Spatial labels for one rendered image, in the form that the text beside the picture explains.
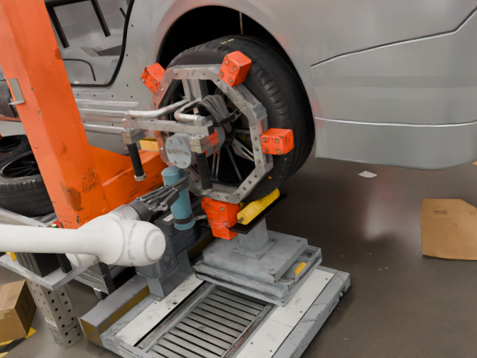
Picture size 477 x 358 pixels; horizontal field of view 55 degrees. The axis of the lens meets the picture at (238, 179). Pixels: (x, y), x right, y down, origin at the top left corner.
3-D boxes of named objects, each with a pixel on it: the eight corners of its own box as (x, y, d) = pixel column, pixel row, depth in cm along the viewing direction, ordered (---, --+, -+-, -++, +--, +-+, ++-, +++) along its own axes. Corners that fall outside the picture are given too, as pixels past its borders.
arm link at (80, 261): (112, 241, 132) (141, 246, 124) (67, 273, 121) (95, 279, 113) (98, 209, 129) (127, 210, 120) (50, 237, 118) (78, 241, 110)
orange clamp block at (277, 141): (273, 145, 168) (294, 148, 163) (261, 153, 163) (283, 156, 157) (270, 127, 165) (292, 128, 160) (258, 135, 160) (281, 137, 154)
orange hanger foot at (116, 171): (190, 169, 237) (176, 105, 223) (113, 218, 201) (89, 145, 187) (167, 165, 247) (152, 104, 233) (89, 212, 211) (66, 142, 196)
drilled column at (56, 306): (84, 334, 214) (55, 260, 196) (67, 349, 207) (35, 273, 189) (72, 327, 219) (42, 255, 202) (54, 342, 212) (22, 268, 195)
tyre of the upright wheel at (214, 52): (348, 101, 170) (219, 0, 184) (319, 123, 153) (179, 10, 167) (274, 207, 215) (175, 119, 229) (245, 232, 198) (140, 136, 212)
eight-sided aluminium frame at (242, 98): (280, 203, 177) (260, 62, 154) (270, 212, 172) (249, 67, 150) (177, 184, 209) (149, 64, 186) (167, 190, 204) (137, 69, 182)
